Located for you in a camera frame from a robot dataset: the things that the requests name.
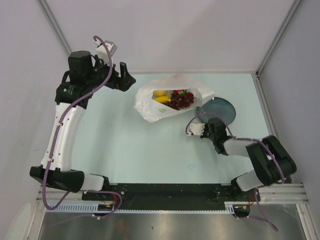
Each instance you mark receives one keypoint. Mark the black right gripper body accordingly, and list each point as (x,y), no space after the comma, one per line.
(206,134)

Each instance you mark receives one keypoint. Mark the blue ceramic plate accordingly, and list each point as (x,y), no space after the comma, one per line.
(216,106)

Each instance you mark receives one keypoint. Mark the white plastic bag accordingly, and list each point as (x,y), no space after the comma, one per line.
(152,110)

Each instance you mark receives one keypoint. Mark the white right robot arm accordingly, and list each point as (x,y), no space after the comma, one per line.
(270,160)

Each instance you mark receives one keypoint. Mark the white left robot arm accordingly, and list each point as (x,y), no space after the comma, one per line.
(55,169)

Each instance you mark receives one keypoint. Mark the fake yellow lemon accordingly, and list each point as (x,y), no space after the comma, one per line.
(160,93)

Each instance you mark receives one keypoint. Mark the fake yellow banana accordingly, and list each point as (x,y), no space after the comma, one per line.
(162,99)

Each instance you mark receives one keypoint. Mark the fake red grapes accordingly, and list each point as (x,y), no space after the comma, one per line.
(180,101)

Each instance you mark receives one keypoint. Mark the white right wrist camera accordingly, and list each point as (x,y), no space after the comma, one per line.
(195,129)

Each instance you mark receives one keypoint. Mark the aluminium frame rail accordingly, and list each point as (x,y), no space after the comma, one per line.
(288,193)

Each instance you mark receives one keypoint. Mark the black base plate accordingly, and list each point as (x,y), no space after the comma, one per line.
(144,204)

